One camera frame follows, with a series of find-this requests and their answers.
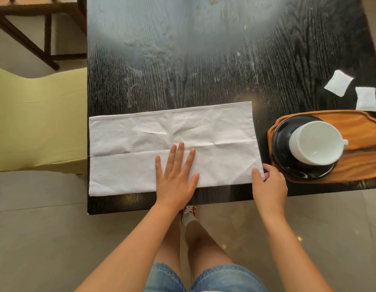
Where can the person's left middle finger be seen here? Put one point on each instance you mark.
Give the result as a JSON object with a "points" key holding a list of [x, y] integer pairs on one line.
{"points": [[179, 156]]}

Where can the white cloth napkin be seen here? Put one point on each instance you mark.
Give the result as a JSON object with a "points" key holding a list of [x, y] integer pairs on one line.
{"points": [[163, 139]]}

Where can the person's left hand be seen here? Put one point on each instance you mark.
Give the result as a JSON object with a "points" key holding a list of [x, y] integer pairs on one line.
{"points": [[172, 187]]}

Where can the person's right thumb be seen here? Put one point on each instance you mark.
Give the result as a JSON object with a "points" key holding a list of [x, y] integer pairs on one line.
{"points": [[257, 176]]}

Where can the blue denim shorts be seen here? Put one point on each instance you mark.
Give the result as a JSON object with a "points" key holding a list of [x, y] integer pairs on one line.
{"points": [[218, 279]]}

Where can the person's right leg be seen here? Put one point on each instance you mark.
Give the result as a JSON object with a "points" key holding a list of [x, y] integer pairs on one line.
{"points": [[206, 249]]}

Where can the person's leg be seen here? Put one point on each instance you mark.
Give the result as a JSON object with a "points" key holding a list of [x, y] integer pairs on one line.
{"points": [[206, 249], [169, 243]]}

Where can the dark brown wooden chair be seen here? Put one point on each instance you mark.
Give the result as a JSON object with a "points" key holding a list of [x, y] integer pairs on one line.
{"points": [[38, 15]]}

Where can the pale green upholstered chair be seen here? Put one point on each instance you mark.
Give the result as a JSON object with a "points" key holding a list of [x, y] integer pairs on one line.
{"points": [[35, 118]]}

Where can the white sock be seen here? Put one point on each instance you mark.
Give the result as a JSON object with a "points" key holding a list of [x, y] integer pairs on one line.
{"points": [[188, 219]]}

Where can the white ceramic cup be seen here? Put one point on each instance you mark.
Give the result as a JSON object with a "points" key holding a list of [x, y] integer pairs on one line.
{"points": [[314, 142]]}

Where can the person's left thumb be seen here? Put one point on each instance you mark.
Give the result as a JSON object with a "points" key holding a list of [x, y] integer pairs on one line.
{"points": [[195, 182]]}

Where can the person's left little finger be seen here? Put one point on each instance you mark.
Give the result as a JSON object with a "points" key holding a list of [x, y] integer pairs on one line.
{"points": [[159, 167]]}

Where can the person's left forearm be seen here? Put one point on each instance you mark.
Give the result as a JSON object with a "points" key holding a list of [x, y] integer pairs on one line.
{"points": [[131, 249]]}

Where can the black saucer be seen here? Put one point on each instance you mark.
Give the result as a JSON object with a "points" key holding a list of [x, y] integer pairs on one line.
{"points": [[282, 142]]}

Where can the person's right hand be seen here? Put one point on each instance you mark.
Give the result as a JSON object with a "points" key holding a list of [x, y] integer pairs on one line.
{"points": [[270, 190]]}

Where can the person's right forearm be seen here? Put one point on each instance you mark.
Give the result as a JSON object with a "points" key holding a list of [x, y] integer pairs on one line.
{"points": [[290, 252]]}

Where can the wooden serving tray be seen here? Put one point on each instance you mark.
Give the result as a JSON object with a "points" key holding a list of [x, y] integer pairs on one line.
{"points": [[355, 158]]}

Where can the red and white shoe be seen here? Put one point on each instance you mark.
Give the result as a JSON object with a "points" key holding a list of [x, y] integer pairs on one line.
{"points": [[189, 209]]}

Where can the person's left leg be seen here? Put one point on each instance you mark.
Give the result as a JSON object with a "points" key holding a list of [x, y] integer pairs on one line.
{"points": [[169, 243]]}

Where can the white paper sachet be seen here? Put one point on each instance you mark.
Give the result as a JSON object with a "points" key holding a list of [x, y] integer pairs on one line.
{"points": [[366, 99], [338, 83]]}

